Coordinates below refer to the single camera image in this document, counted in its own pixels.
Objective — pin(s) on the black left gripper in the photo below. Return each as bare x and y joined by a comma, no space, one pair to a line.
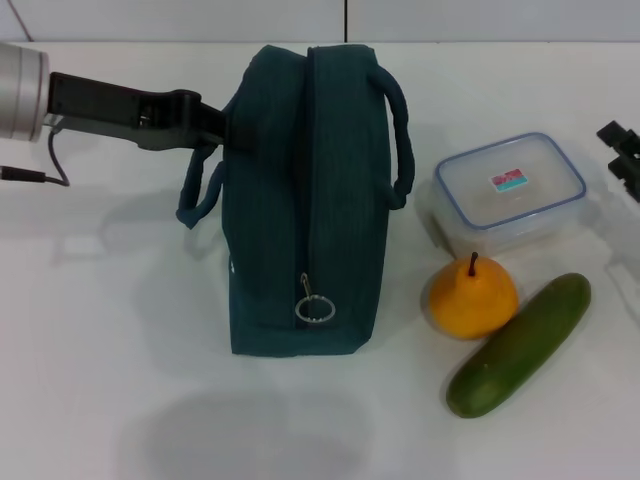
110,112

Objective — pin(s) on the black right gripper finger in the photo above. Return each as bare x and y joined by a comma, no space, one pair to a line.
625,140
630,172

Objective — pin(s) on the dark teal insulated bag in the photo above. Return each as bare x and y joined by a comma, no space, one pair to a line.
280,200

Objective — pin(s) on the clear container with blue-rimmed lid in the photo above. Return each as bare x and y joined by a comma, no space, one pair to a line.
525,210

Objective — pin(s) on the yellow pear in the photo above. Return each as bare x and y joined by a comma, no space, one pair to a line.
470,305

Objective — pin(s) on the green cucumber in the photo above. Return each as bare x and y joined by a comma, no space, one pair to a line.
515,350

